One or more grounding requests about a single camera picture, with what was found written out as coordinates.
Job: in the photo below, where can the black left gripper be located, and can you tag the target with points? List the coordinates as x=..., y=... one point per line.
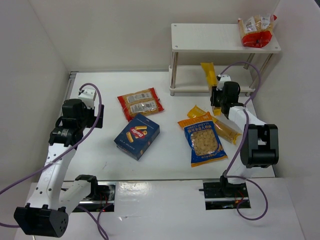
x=97, y=116

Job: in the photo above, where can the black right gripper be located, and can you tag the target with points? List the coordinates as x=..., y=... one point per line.
x=215, y=97

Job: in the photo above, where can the yellow spaghetti bag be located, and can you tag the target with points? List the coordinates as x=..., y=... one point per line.
x=211, y=79
x=223, y=131

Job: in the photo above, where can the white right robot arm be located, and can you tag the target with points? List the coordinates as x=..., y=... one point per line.
x=259, y=146

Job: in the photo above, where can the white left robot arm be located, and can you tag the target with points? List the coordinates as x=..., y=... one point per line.
x=47, y=211

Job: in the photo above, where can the blue Barilla pasta box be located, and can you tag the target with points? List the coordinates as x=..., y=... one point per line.
x=137, y=136

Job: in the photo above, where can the white two-tier shelf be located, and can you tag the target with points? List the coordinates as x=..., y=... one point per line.
x=220, y=44

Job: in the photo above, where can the red pasta bag on shelf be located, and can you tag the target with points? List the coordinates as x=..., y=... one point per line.
x=257, y=30

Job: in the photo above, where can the blue orange orecchiette bag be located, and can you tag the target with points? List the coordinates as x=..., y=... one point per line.
x=203, y=140

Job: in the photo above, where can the red clear macaroni bag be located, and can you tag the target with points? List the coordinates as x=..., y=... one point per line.
x=145, y=102

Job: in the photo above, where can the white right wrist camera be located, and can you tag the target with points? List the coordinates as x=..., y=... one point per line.
x=221, y=80

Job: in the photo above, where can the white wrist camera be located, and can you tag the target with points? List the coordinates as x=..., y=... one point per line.
x=221, y=80
x=88, y=96

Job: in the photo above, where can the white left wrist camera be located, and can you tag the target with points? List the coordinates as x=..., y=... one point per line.
x=88, y=96

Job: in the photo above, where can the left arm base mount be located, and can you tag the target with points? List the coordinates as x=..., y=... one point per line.
x=100, y=197

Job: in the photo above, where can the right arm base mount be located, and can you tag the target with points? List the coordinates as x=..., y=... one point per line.
x=216, y=198

